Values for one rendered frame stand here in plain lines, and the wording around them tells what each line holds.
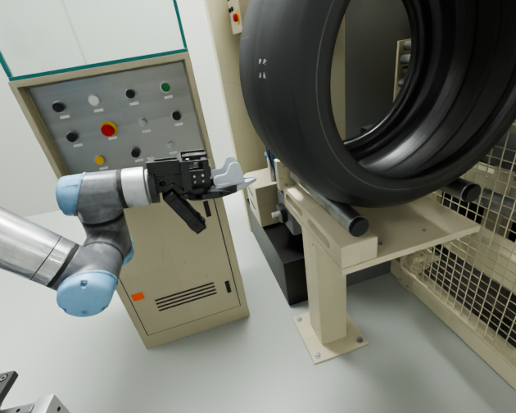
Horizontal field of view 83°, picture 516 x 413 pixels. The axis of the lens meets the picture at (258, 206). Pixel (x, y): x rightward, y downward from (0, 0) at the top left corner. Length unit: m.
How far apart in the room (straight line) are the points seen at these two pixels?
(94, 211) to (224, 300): 1.06
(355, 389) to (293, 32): 1.29
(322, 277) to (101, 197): 0.89
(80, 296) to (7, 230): 0.13
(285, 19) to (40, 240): 0.48
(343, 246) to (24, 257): 0.54
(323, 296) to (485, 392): 0.68
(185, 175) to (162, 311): 1.07
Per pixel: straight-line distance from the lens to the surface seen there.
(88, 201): 0.59
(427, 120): 0.96
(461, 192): 0.79
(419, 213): 0.89
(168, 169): 0.58
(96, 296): 0.51
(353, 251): 0.66
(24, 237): 0.52
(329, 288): 1.28
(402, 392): 1.46
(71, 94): 1.21
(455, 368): 1.58
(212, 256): 1.37
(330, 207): 0.69
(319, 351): 1.51
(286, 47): 0.50
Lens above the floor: 1.26
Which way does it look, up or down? 29 degrees down
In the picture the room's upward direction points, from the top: 10 degrees counter-clockwise
